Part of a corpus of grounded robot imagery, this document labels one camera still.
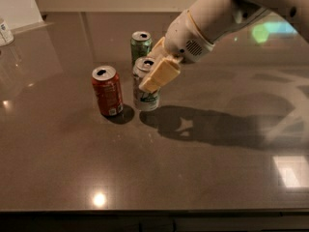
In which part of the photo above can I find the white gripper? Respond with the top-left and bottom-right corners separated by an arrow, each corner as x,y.
139,10 -> 214,93

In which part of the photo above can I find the white bottle at left edge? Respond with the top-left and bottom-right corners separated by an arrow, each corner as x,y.
0,17 -> 14,46

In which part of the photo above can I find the green soda can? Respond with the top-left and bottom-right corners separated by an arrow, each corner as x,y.
130,31 -> 153,64

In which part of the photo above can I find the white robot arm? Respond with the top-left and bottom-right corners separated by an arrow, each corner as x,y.
139,0 -> 309,93

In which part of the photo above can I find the red coke can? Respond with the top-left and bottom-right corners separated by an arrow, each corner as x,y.
92,66 -> 123,117

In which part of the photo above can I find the silver green 7up can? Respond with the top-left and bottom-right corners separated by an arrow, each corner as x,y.
132,56 -> 160,111

